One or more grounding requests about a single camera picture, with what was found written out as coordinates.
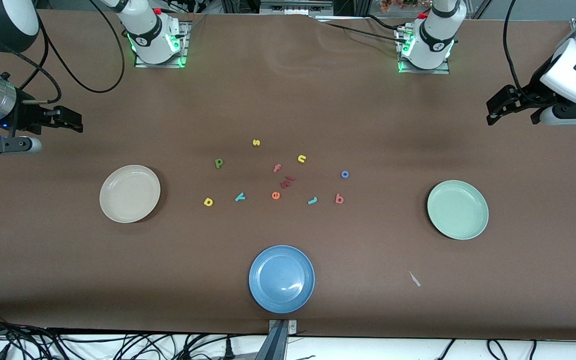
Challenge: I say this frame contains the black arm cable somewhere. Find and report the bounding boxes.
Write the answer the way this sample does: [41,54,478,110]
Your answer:
[502,0,536,103]
[0,0,126,106]

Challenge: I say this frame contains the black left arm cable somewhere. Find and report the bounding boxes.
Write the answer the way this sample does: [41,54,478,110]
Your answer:
[502,0,536,103]

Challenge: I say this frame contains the black cable on table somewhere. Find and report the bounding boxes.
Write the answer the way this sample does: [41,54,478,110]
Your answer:
[365,14,404,32]
[318,21,405,43]

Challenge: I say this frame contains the brown table cover sheet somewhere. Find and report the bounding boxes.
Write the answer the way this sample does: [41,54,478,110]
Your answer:
[0,9,576,342]

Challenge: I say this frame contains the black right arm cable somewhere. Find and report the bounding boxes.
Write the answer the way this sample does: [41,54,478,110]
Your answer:
[0,0,126,106]

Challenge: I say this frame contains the beige plate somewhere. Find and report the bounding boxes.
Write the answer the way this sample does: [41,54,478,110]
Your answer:
[99,164,162,224]

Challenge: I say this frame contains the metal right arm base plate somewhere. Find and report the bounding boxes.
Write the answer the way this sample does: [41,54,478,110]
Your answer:
[134,20,189,69]

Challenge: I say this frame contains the light green plate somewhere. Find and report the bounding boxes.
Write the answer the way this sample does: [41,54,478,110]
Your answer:
[427,180,490,241]

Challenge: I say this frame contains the silver aluminium frame bar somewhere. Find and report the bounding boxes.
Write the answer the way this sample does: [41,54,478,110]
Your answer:
[259,0,335,17]

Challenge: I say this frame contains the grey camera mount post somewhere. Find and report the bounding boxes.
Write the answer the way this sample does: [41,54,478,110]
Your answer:
[254,319,299,360]

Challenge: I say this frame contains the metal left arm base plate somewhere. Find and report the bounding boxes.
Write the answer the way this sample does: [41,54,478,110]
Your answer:
[398,27,451,75]

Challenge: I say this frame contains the orange flowers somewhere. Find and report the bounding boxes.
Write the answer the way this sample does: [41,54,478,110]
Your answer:
[379,0,431,14]

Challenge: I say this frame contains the blue plate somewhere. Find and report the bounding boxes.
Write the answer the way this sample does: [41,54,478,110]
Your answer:
[248,244,316,315]

